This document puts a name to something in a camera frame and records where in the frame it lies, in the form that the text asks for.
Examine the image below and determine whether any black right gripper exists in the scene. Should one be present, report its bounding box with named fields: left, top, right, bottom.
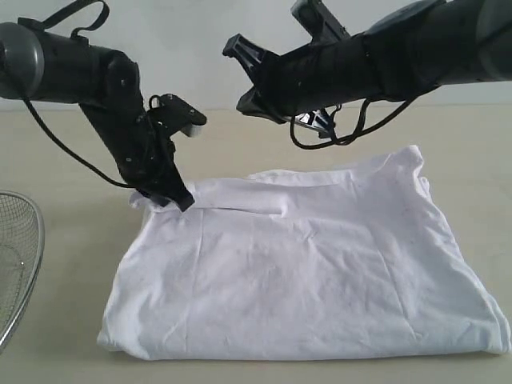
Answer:
left=222, top=34, right=376, bottom=125

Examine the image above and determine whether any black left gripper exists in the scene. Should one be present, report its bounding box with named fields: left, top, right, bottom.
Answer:
left=114, top=115, right=195, bottom=212

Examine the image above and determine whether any white t-shirt red logo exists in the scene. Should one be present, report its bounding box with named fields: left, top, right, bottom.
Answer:
left=97, top=146, right=511, bottom=361

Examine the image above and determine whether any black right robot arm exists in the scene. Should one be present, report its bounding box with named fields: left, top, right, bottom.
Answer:
left=223, top=1, right=511, bottom=124

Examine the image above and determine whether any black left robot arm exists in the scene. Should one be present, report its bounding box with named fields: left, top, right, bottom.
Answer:
left=1, top=20, right=206, bottom=211

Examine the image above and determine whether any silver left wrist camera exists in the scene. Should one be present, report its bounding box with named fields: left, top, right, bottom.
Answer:
left=148, top=94, right=207, bottom=138

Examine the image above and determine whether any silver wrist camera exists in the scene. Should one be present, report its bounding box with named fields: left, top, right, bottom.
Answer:
left=148, top=94, right=207, bottom=138
left=290, top=0, right=351, bottom=46

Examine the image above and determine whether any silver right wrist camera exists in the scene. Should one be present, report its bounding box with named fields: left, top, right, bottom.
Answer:
left=290, top=0, right=351, bottom=46

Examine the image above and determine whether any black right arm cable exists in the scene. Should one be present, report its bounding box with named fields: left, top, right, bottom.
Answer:
left=287, top=95, right=413, bottom=150

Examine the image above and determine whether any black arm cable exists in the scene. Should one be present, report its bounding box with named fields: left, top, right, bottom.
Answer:
left=0, top=0, right=133, bottom=189
left=287, top=95, right=413, bottom=150

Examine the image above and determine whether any oval wire mesh basket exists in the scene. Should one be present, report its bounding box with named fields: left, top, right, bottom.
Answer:
left=1, top=190, right=46, bottom=350

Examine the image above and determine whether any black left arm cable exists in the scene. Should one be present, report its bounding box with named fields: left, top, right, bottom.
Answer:
left=0, top=0, right=133, bottom=189

